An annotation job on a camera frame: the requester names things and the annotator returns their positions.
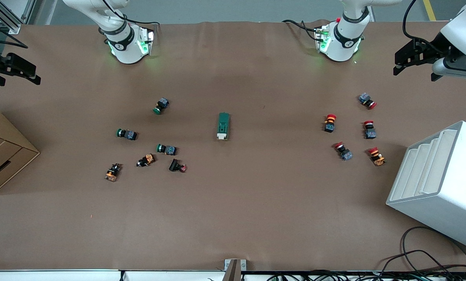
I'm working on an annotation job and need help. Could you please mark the black right arm base cable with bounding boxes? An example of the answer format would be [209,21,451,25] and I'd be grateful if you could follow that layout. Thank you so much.
[100,0,161,28]

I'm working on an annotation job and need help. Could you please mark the red pushbutton blue contact block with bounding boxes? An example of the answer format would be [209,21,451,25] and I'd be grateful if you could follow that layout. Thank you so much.
[333,142,353,161]
[363,120,377,140]
[358,92,377,110]

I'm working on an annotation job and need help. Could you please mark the black square pushbutton red terminals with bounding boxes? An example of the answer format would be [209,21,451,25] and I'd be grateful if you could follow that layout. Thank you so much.
[168,158,188,173]

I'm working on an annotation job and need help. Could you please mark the black left arm base cable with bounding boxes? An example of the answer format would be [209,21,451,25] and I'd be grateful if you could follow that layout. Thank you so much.
[282,20,323,41]

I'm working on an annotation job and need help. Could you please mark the black looped cable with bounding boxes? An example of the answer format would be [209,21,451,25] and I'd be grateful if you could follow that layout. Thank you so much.
[401,226,466,281]

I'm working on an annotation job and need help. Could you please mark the black cable bundle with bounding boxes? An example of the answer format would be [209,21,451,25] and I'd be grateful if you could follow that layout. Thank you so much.
[256,269,466,281]

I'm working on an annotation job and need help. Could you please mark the brown table cover sheet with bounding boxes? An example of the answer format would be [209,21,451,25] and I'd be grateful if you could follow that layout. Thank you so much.
[0,20,466,272]

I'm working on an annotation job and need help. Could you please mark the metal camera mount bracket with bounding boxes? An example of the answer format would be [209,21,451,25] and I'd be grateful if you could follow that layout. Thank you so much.
[224,259,247,281]

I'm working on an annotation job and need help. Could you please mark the black right arm wrist cable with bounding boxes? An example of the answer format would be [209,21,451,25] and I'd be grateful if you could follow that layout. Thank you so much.
[0,18,28,49]

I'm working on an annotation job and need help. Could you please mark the black arm wrist cable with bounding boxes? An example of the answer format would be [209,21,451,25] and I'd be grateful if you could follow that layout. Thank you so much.
[0,18,28,49]
[402,0,436,53]

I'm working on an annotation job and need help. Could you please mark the white table edge rail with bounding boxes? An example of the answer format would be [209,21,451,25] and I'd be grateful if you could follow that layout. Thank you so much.
[0,269,225,281]

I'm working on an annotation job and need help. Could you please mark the black selector switch orange block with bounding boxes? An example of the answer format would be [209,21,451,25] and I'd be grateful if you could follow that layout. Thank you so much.
[136,153,156,167]
[105,163,122,182]

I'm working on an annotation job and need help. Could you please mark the brown cardboard box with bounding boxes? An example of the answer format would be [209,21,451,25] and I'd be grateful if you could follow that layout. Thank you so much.
[0,103,41,196]

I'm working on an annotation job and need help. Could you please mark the black arm base cable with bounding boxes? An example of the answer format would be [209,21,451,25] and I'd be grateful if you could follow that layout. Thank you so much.
[100,0,161,28]
[282,20,323,41]

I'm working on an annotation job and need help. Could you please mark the red pushbutton orange contact block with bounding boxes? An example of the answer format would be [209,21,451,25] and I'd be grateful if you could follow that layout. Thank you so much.
[323,114,337,133]
[367,147,387,167]

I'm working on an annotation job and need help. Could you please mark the aluminium profile frame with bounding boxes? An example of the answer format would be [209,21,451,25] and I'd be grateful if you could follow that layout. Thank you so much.
[0,0,36,35]

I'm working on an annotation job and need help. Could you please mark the white slotted storage rack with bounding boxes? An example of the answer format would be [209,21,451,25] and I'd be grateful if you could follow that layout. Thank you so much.
[386,121,466,251]

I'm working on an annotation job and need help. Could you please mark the black left arm wrist cable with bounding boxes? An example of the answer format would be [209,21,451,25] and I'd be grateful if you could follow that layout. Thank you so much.
[402,0,436,53]

